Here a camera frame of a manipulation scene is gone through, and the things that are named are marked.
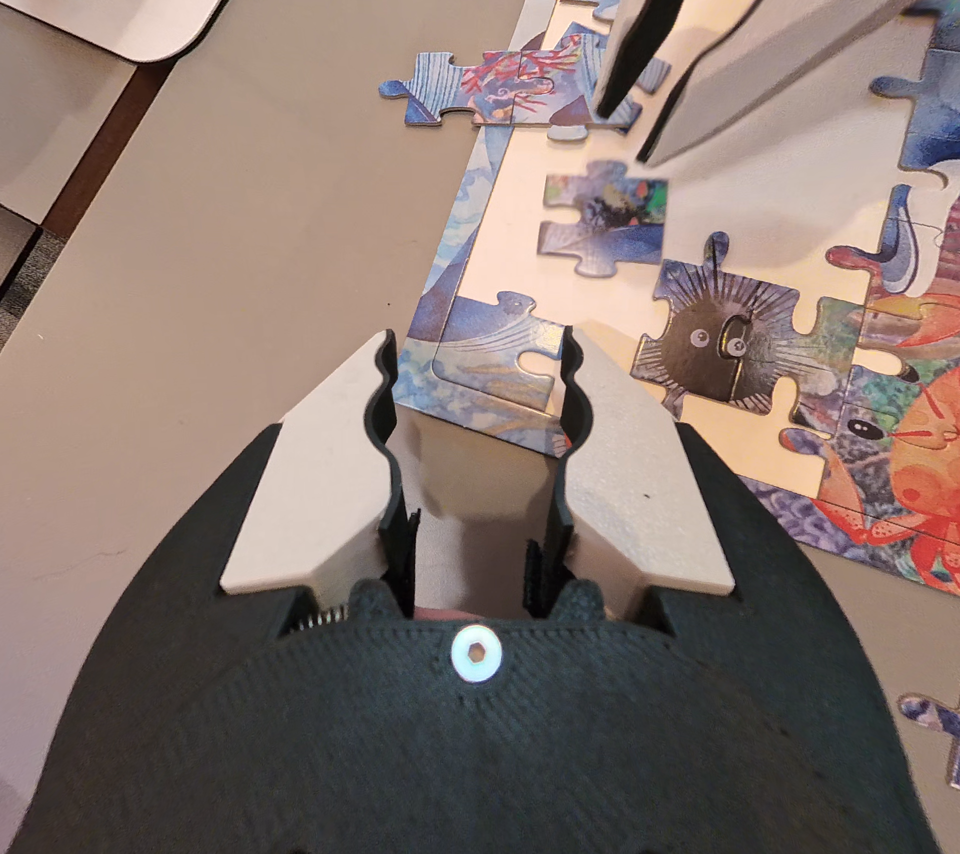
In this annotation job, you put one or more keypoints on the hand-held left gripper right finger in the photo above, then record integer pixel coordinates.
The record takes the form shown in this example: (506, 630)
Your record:
(652, 494)

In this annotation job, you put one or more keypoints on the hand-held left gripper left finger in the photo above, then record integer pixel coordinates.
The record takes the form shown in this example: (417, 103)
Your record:
(315, 494)

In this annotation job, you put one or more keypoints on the lavender white whale puzzle piece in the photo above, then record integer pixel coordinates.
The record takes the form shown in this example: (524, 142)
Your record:
(937, 74)

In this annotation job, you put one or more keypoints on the black sea urchin puzzle piece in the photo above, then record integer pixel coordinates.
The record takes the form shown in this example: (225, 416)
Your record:
(712, 336)

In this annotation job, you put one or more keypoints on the sea print puzzle board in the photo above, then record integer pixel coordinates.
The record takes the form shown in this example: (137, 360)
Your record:
(750, 209)

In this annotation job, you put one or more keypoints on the coral striped edge puzzle piece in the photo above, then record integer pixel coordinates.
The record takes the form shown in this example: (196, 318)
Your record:
(562, 66)

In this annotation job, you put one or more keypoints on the dark blue whale eye piece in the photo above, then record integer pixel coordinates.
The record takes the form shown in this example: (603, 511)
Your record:
(577, 119)

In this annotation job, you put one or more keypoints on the blue red coral puzzle piece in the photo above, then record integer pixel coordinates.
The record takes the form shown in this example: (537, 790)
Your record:
(502, 89)

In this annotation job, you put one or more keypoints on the blue wave puzzle piece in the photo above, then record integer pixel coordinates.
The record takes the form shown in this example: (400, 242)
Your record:
(487, 359)

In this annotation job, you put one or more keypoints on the blue dark coral puzzle piece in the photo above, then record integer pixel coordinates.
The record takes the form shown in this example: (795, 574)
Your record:
(607, 224)

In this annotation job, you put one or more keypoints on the purple blue white puzzle piece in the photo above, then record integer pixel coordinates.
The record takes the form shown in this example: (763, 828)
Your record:
(937, 726)

